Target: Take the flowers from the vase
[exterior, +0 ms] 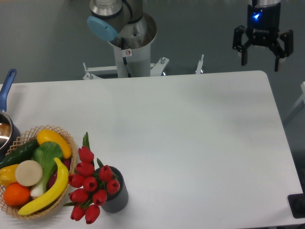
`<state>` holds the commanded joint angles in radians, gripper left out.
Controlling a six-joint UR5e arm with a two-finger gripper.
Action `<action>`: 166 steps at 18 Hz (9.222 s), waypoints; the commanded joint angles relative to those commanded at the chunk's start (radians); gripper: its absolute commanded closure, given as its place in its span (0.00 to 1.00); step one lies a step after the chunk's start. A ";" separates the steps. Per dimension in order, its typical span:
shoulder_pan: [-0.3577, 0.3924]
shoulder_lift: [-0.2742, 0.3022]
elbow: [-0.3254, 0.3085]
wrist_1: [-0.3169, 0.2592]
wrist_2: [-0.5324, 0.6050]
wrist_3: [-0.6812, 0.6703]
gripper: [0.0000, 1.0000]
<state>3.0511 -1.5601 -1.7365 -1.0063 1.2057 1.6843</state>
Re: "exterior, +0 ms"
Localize red tulip bouquet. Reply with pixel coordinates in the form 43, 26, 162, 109
65, 132, 122, 224

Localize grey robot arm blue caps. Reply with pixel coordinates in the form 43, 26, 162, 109
87, 0, 294, 71

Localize yellow squash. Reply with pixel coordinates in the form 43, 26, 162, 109
36, 129, 72, 159

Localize beige round disc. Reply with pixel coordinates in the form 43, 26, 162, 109
15, 160, 42, 187

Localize green cucumber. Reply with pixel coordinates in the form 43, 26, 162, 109
0, 138, 39, 168

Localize yellow banana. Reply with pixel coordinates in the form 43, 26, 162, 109
18, 157, 69, 216

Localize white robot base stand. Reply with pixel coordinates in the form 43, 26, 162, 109
83, 13, 170, 80

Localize green bok choy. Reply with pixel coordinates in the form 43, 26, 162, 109
30, 141, 63, 198

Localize dark red vegetable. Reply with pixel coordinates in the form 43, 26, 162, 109
48, 159, 71, 189

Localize orange fruit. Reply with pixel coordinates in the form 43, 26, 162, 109
3, 183, 30, 206

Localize white furniture frame right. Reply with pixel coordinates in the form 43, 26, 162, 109
283, 82, 305, 126

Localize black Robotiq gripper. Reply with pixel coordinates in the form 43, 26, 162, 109
232, 3, 294, 72

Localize dark grey ribbed vase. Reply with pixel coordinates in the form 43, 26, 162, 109
101, 166, 129, 213

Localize yellow bell pepper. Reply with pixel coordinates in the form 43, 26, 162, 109
0, 164, 19, 187

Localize woven wicker basket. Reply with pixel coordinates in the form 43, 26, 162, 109
0, 125, 77, 219

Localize black device at table edge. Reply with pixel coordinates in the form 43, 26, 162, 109
287, 193, 305, 219

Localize blue handled steel saucepan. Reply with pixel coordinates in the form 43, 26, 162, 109
0, 69, 20, 161

